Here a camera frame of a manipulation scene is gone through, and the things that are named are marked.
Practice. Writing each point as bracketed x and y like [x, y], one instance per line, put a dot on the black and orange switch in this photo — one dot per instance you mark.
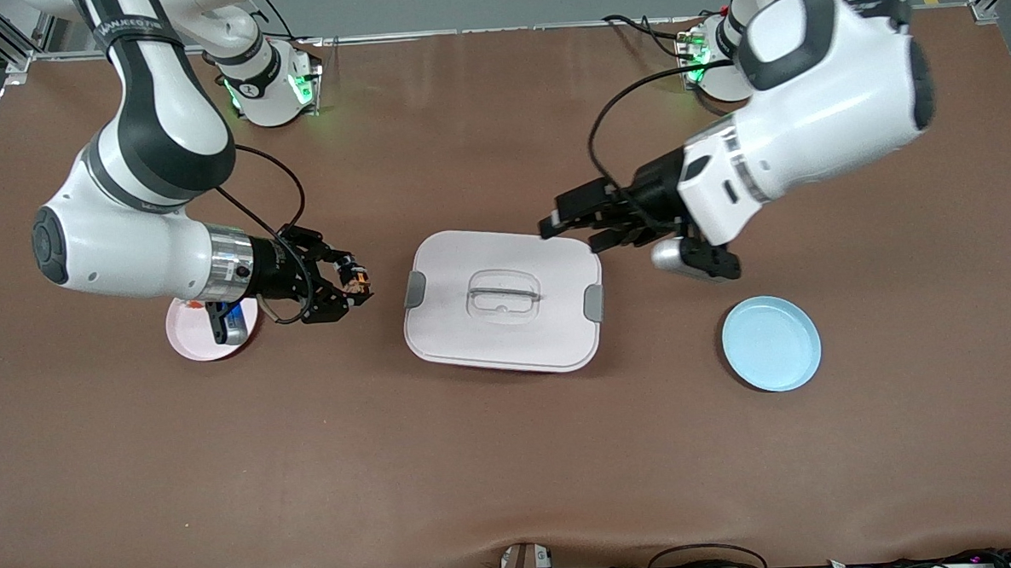
[356, 278]

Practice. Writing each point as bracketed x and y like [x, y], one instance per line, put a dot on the pink round plate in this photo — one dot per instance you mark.
[192, 340]

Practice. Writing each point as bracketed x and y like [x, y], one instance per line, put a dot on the pink box with white lid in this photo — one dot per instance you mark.
[508, 335]

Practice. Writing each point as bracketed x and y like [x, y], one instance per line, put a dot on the silver table edge rail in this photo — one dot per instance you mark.
[503, 30]

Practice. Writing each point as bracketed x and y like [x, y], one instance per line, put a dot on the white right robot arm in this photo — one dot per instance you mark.
[128, 245]

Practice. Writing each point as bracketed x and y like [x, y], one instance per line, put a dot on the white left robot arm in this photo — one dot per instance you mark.
[831, 108]

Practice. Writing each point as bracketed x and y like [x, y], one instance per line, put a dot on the light blue round plate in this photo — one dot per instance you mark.
[773, 349]

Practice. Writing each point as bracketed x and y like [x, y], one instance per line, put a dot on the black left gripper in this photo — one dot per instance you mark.
[657, 190]

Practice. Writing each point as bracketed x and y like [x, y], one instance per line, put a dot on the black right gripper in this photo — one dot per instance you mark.
[279, 267]

